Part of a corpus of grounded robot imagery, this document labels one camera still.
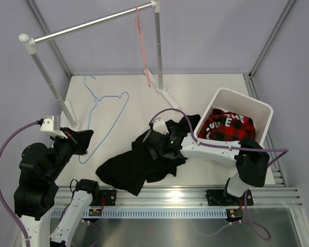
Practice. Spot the white plastic basket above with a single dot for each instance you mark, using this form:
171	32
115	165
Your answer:
232	101

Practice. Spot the pink clothes hanger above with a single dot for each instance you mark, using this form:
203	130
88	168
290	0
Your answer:
138	26

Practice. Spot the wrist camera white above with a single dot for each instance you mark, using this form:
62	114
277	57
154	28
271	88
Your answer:
51	125
159	125

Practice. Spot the red black plaid shirt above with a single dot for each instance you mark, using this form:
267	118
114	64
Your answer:
227	126

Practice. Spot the slotted cable duct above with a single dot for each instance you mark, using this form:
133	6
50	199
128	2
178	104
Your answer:
152	213

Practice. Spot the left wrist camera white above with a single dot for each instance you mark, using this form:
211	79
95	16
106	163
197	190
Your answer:
51	125

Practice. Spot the silver white clothes rack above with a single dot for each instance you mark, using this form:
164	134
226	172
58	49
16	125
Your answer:
31	43

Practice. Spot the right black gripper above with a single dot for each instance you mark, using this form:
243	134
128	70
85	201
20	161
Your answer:
154	153

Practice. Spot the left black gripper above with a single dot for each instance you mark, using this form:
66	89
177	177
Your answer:
80	140

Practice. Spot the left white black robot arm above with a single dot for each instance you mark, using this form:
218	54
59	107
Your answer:
34	198

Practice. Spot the aluminium mounting rail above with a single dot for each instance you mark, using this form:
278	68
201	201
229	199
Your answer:
194	197

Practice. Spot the blue clothes hanger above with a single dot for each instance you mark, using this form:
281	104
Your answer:
103	116

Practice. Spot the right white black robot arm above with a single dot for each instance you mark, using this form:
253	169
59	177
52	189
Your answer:
247	156

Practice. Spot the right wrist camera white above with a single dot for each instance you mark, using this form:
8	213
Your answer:
159	125

